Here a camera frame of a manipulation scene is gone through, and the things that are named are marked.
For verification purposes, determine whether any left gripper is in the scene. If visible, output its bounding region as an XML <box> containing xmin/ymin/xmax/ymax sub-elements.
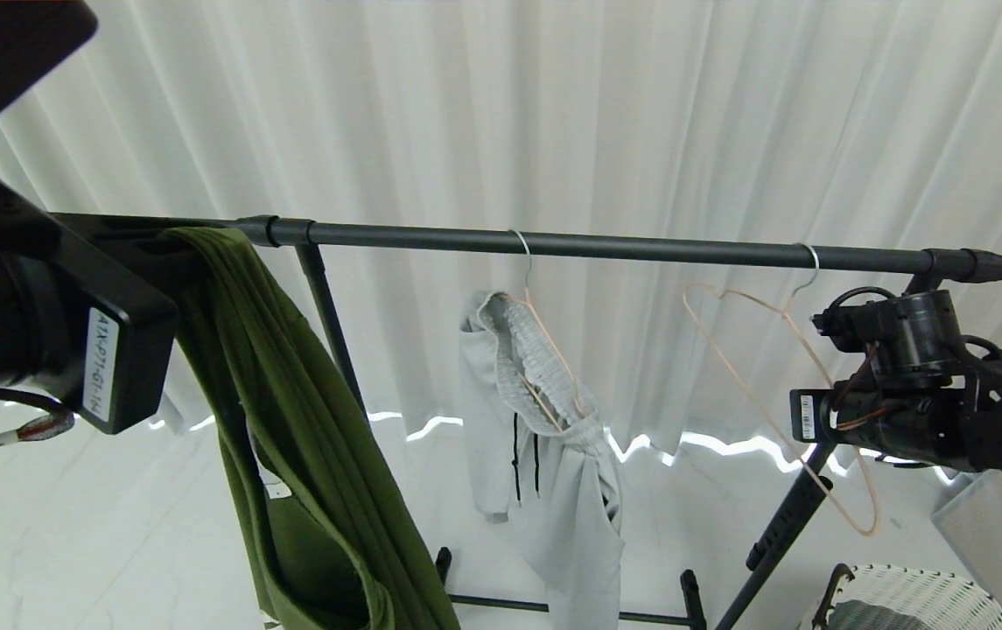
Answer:
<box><xmin>0</xmin><ymin>140</ymin><xmax>179</xmax><ymax>436</ymax></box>

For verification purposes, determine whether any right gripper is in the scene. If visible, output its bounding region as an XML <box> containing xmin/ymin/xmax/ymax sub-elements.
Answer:
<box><xmin>789</xmin><ymin>385</ymin><xmax>976</xmax><ymax>460</ymax></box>

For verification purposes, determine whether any pink clothes hanger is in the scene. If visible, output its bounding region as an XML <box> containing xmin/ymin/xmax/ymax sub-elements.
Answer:
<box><xmin>683</xmin><ymin>243</ymin><xmax>882</xmax><ymax>536</ymax></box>
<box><xmin>501</xmin><ymin>229</ymin><xmax>591</xmax><ymax>436</ymax></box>

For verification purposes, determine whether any green garment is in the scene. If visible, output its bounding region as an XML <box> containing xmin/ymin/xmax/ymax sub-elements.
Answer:
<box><xmin>164</xmin><ymin>226</ymin><xmax>462</xmax><ymax>630</ymax></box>

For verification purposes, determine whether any white laundry basket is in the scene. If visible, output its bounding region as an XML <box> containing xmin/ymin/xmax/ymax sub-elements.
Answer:
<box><xmin>807</xmin><ymin>563</ymin><xmax>1002</xmax><ymax>630</ymax></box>

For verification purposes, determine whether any black clothes rack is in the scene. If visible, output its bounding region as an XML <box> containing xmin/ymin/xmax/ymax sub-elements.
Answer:
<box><xmin>50</xmin><ymin>213</ymin><xmax>1002</xmax><ymax>630</ymax></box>

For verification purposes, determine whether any white curtain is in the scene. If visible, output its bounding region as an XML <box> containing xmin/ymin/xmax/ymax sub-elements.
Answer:
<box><xmin>0</xmin><ymin>0</ymin><xmax>1002</xmax><ymax>491</ymax></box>

